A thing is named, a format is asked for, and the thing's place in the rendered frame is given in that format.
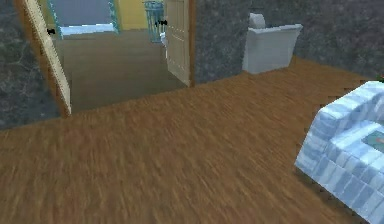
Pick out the pale blue checked sofa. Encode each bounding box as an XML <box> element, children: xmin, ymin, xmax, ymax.
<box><xmin>294</xmin><ymin>80</ymin><xmax>384</xmax><ymax>224</ymax></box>

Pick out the cream panelled room door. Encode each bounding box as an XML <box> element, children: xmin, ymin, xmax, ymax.
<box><xmin>164</xmin><ymin>0</ymin><xmax>192</xmax><ymax>87</ymax></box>

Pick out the teal cushion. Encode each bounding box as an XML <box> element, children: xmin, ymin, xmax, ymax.
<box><xmin>362</xmin><ymin>130</ymin><xmax>384</xmax><ymax>148</ymax></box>

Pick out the grey box bin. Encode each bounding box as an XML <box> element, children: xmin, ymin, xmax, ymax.
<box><xmin>242</xmin><ymin>12</ymin><xmax>304</xmax><ymax>75</ymax></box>

